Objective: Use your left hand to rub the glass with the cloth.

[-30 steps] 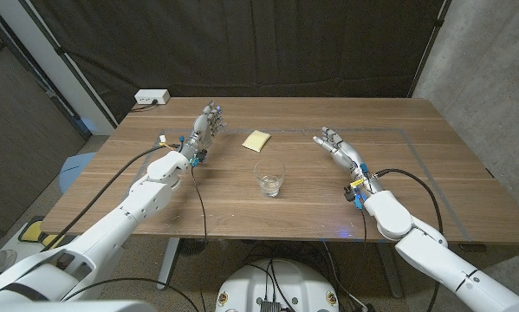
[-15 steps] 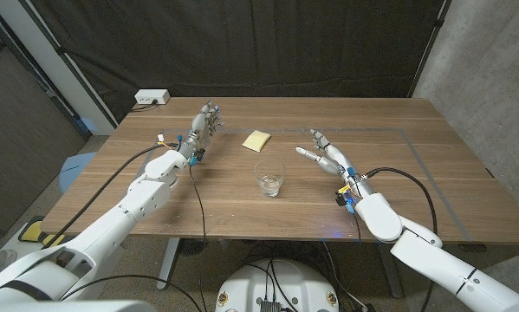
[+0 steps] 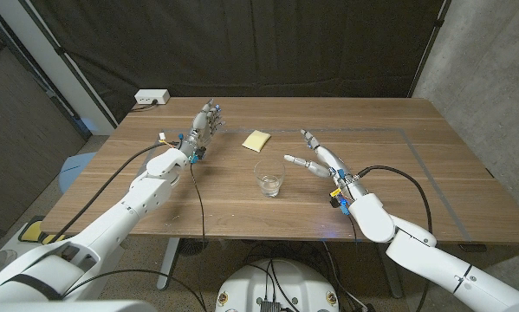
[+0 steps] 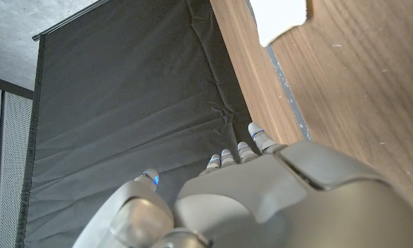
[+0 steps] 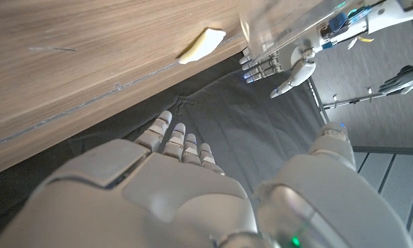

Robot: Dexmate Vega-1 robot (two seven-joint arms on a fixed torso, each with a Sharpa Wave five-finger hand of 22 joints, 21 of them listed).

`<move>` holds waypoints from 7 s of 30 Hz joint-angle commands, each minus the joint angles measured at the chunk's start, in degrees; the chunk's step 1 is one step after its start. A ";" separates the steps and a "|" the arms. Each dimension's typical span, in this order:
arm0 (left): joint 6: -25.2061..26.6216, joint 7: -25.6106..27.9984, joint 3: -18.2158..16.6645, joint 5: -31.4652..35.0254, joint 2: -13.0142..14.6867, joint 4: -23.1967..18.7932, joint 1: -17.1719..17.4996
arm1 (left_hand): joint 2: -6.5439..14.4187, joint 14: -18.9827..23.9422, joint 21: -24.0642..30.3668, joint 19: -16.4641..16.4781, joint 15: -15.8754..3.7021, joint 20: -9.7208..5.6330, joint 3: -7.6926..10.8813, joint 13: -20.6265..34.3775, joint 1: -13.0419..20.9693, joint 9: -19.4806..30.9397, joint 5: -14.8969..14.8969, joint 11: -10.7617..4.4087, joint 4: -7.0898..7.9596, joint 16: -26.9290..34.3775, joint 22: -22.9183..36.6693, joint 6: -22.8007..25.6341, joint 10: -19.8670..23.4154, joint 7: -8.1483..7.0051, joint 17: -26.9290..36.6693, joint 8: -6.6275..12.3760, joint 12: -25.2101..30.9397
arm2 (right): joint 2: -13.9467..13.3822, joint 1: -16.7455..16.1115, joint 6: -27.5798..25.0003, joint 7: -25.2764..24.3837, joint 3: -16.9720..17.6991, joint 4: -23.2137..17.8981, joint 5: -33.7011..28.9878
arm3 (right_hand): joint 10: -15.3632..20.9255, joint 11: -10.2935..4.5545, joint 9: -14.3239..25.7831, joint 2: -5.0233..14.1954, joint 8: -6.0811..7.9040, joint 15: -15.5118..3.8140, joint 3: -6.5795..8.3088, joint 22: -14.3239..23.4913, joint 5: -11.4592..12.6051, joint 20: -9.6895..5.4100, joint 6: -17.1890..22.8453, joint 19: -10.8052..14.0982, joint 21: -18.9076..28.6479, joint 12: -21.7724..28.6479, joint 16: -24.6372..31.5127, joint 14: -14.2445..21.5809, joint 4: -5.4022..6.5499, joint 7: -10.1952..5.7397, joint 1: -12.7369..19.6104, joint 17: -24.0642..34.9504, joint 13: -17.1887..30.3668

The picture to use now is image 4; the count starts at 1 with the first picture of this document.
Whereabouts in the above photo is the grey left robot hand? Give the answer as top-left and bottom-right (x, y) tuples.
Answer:
(71, 122), (413, 248)

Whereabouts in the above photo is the grey tape line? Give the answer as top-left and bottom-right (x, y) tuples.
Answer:
(265, 44), (312, 141)

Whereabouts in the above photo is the white power strip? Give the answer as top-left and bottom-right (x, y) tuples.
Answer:
(248, 0), (309, 48)

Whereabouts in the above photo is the black backdrop curtain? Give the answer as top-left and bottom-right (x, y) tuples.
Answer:
(14, 0), (262, 248)

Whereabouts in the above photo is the black backdrop crossbar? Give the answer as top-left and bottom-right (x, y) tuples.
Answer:
(31, 0), (111, 42)

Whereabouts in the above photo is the grey perforated wall panel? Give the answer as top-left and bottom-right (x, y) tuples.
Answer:
(0, 84), (34, 248)

